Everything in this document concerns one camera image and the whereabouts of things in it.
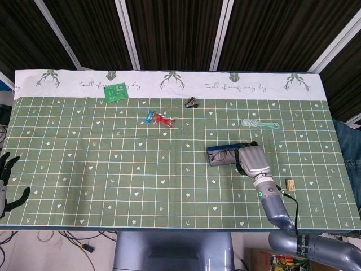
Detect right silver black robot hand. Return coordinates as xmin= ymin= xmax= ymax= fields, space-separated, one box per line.
xmin=232 ymin=141 xmax=271 ymax=177

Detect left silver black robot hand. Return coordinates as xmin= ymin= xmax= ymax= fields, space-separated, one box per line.
xmin=0 ymin=152 xmax=31 ymax=218

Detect wire-frame eyeglasses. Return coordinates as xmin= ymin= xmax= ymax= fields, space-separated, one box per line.
xmin=210 ymin=151 xmax=236 ymax=163

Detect blue glasses case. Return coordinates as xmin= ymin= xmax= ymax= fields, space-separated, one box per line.
xmin=206 ymin=143 xmax=254 ymax=168

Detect cardboard box of parts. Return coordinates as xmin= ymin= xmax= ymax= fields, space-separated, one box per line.
xmin=250 ymin=247 xmax=311 ymax=271

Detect mint green brush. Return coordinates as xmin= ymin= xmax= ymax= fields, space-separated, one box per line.
xmin=241 ymin=119 xmax=280 ymax=130

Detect red candy wrapper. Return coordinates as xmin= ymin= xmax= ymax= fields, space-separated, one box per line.
xmin=153 ymin=112 xmax=177 ymax=129

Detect blue denim jeans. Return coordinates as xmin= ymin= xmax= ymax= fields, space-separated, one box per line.
xmin=334 ymin=120 xmax=361 ymax=215

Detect green grid tablecloth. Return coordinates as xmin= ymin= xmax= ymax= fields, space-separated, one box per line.
xmin=0 ymin=69 xmax=361 ymax=233

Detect grey blue robot torso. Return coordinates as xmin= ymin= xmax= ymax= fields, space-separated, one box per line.
xmin=112 ymin=231 xmax=235 ymax=271

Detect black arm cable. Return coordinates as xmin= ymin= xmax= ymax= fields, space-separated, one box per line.
xmin=275 ymin=183 xmax=300 ymax=237

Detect tangled floor cables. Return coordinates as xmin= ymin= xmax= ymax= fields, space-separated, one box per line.
xmin=0 ymin=230 xmax=118 ymax=255

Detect white aluminium partition post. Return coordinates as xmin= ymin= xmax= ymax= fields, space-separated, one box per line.
xmin=33 ymin=0 xmax=84 ymax=70
xmin=209 ymin=0 xmax=239 ymax=71
xmin=307 ymin=11 xmax=361 ymax=74
xmin=114 ymin=0 xmax=141 ymax=71

